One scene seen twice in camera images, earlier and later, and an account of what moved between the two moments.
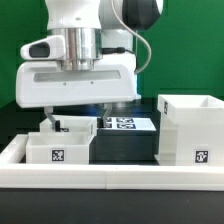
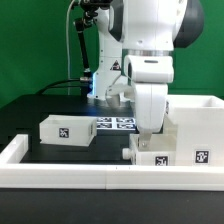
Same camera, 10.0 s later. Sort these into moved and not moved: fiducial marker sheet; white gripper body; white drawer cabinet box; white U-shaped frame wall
Moved: white gripper body
Not moved: white drawer cabinet box; fiducial marker sheet; white U-shaped frame wall
